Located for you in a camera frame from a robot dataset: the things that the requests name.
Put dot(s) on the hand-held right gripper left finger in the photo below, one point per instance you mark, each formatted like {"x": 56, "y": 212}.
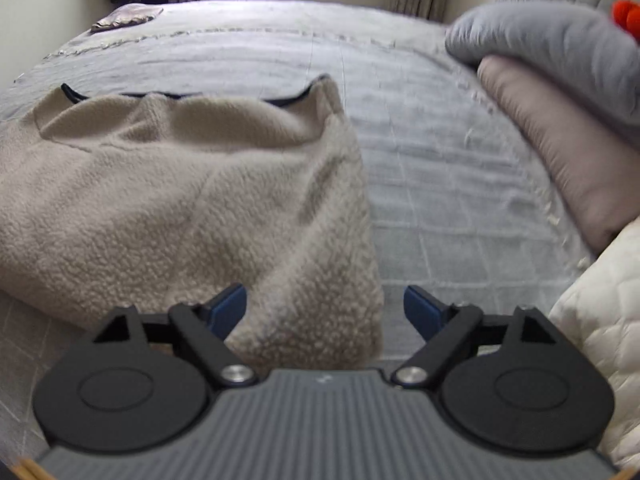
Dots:
{"x": 227, "y": 311}

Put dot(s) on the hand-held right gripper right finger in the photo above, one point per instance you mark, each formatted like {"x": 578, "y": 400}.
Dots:
{"x": 425, "y": 311}

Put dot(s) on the cream fleece zip jacket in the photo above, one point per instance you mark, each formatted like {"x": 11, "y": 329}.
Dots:
{"x": 175, "y": 200}

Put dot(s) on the grey checked bedspread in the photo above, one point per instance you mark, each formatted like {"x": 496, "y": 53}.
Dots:
{"x": 440, "y": 160}

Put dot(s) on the white quilted blanket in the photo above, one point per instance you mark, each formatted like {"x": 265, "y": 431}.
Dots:
{"x": 605, "y": 310}

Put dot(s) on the pink pillow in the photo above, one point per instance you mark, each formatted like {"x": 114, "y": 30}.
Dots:
{"x": 565, "y": 150}

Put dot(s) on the grey folded blanket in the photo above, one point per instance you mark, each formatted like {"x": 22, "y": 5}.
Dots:
{"x": 550, "y": 45}

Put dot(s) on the small folded grey cloth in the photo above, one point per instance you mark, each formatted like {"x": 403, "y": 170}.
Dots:
{"x": 127, "y": 16}

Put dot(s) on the orange plush toy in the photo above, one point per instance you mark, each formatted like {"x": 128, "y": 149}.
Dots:
{"x": 627, "y": 12}

